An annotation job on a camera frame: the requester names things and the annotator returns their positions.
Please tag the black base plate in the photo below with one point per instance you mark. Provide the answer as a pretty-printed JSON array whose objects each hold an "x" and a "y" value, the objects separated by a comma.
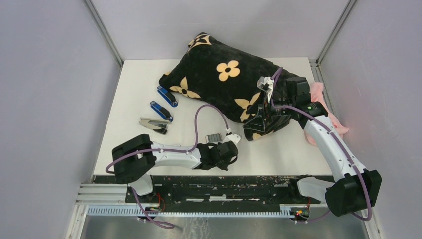
[{"x": 225, "y": 194}]

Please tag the grey beige stapler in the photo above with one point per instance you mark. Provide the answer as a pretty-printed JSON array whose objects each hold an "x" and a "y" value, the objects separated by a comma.
[{"x": 159, "y": 126}]

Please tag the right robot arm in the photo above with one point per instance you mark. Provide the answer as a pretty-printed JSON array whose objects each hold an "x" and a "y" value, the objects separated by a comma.
[{"x": 355, "y": 189}]

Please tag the blue stapler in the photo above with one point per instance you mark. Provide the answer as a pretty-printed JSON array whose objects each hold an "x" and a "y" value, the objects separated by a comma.
[
  {"x": 168, "y": 96},
  {"x": 161, "y": 111}
]

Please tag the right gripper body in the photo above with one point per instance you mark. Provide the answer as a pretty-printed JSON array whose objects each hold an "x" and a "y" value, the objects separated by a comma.
[{"x": 273, "y": 111}]

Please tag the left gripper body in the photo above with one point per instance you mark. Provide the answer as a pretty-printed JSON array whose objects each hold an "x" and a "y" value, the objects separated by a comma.
[{"x": 222, "y": 164}]

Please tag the box of staples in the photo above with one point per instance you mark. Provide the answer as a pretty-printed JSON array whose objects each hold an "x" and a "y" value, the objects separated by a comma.
[{"x": 214, "y": 138}]

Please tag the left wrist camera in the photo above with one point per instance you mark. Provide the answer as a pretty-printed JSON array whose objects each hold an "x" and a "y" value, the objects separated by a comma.
[{"x": 235, "y": 138}]

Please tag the black pillow with beige flowers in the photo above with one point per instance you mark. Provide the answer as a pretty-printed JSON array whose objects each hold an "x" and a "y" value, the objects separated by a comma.
[{"x": 220, "y": 75}]

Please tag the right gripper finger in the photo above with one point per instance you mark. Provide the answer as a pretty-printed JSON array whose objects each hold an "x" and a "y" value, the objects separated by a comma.
[
  {"x": 257, "y": 124},
  {"x": 263, "y": 110}
]

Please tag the white cable duct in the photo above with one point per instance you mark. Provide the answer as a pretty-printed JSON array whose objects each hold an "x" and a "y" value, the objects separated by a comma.
[{"x": 135, "y": 211}]

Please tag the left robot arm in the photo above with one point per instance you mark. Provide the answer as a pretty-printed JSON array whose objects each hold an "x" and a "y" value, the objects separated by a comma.
[{"x": 133, "y": 159}]

